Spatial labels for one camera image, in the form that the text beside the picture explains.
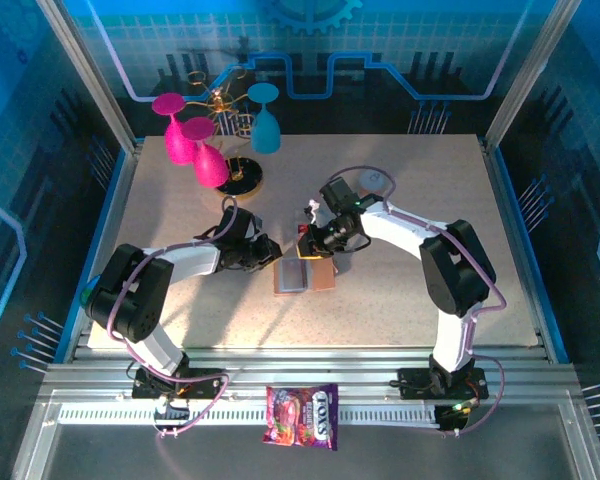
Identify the red credit card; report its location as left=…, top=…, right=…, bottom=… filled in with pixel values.
left=295, top=221, right=315, bottom=251

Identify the brown leather card holder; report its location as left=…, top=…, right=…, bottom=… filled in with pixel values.
left=272, top=254, right=338, bottom=298

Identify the paper cup with white lid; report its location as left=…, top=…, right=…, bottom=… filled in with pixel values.
left=357, top=169, right=386, bottom=194

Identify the pink plastic goblet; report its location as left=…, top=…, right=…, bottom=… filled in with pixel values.
left=181, top=116, right=230, bottom=189
left=151, top=92, right=201, bottom=167

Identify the blue plastic goblet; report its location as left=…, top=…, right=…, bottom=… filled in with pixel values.
left=246, top=82, right=283, bottom=155

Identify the purple candy bag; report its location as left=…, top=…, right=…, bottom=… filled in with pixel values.
left=261, top=383, right=340, bottom=452

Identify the blue green round object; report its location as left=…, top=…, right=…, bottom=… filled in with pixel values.
left=81, top=277, right=101, bottom=309

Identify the small controller board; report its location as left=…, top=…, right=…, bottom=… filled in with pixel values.
left=152, top=398, right=191, bottom=432
left=433, top=399, right=476, bottom=432

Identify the gold wire glass rack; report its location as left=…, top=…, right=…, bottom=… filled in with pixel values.
left=185, top=63, right=265, bottom=202

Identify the aluminium table frame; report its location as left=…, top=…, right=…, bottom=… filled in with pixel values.
left=9, top=137, right=600, bottom=480

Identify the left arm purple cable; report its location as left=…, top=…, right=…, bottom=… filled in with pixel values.
left=104, top=195, right=240, bottom=439

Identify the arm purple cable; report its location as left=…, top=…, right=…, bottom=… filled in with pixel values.
left=327, top=167, right=509, bottom=437
left=104, top=195, right=240, bottom=439

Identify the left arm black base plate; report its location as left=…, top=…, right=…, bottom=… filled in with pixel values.
left=131, top=367, right=230, bottom=400

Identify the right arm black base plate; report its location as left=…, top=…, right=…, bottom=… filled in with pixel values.
left=397, top=367, right=490, bottom=401

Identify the white slotted cable duct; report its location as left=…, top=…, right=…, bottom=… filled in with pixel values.
left=57, top=405, right=441, bottom=428

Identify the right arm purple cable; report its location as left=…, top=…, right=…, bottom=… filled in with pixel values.
left=327, top=167, right=509, bottom=437

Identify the aluminium frame post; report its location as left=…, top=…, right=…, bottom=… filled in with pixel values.
left=481, top=0, right=585, bottom=151
left=33, top=0, right=144, bottom=154

